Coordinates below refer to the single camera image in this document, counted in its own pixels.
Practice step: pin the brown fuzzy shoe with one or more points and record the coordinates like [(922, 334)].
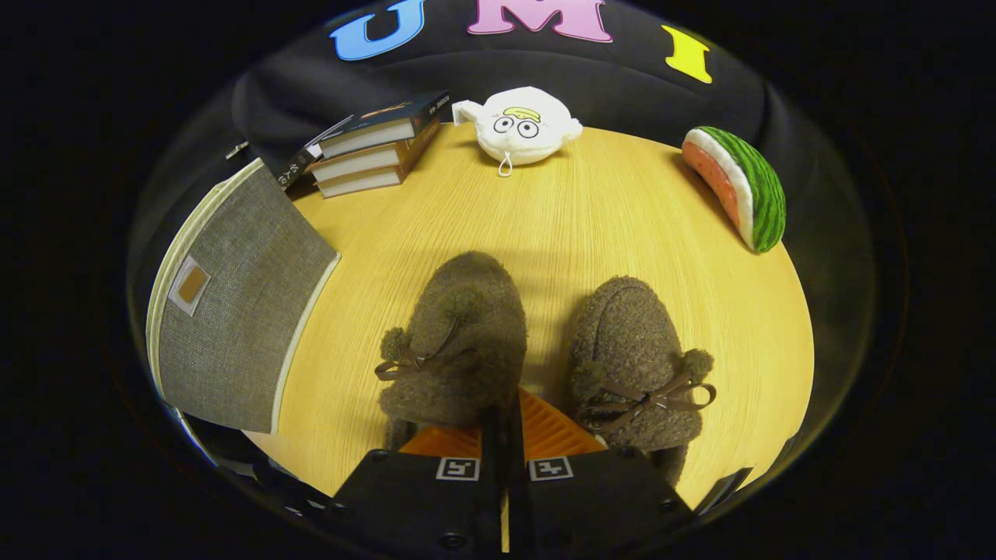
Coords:
[(630, 334), (459, 311)]

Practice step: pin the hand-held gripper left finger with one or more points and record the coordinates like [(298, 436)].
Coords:
[(492, 498)]

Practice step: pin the grey fabric storage box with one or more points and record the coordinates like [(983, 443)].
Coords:
[(241, 311)]

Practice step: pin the black backdrop cloth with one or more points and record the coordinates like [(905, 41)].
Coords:
[(622, 85)]

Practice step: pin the brown cover book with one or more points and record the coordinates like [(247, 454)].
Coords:
[(354, 162), (358, 181)]

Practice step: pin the white-edged picture cover book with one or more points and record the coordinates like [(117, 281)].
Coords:
[(299, 165)]

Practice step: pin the silver metal clip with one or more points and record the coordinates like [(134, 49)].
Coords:
[(237, 149)]

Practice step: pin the dark blue hardcover book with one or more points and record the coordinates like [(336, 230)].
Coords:
[(366, 136)]

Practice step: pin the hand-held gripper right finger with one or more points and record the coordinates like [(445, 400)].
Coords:
[(517, 505)]

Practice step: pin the watermelon slice plush toy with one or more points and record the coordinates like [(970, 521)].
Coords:
[(755, 187)]

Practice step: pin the white plush toy with face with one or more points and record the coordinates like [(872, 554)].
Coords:
[(521, 128)]

